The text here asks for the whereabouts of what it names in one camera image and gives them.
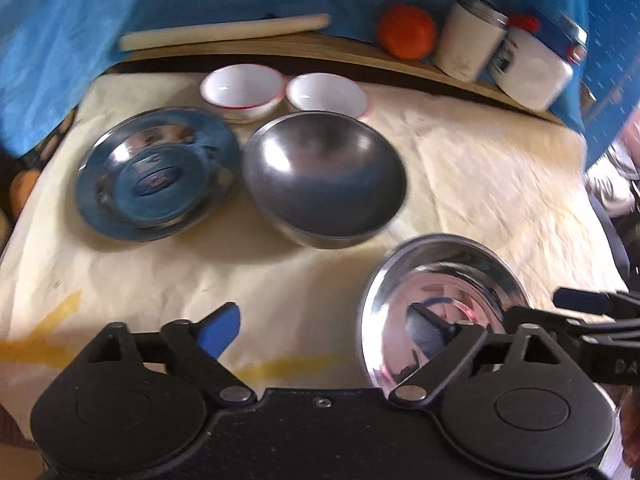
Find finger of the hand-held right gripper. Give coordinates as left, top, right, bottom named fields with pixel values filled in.
left=552, top=287, right=640, bottom=320
left=502, top=307, right=640, bottom=343

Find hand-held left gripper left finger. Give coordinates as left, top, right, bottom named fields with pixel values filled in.
left=87, top=302, right=257, bottom=407

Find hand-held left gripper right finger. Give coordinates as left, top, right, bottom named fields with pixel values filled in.
left=389, top=303, right=568, bottom=405

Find shiny steel bowl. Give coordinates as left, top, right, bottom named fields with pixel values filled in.
left=358, top=233, right=532, bottom=397

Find steel plate with label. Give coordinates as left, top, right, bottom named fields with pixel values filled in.
left=76, top=105, right=241, bottom=243

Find dark steel bowl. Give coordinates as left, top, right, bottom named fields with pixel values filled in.
left=241, top=112, right=408, bottom=251

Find white bowl with red rim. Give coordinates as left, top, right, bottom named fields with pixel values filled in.
left=286, top=73, right=374, bottom=122
left=200, top=64, right=287, bottom=124

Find cream table cloth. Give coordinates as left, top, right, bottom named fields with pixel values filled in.
left=0, top=69, right=629, bottom=480

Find grey cloth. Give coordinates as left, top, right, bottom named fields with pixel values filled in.
left=584, top=139, right=640, bottom=218

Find blue dotted panel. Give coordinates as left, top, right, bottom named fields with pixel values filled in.
left=580, top=0, right=640, bottom=163

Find small orange round object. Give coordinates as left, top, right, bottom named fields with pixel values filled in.
left=9, top=170, right=42, bottom=217

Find white jug with blue lid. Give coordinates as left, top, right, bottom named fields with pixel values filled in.
left=488, top=12, right=590, bottom=113

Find white thermos cup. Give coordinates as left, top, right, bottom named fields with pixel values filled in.
left=433, top=0, right=510, bottom=83

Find orange fruit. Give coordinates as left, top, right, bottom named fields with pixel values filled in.
left=377, top=3, right=438, bottom=60

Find wooden board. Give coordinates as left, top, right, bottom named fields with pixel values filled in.
left=113, top=29, right=568, bottom=124

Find cream rolling pin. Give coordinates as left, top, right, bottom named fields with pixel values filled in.
left=118, top=13, right=332, bottom=53

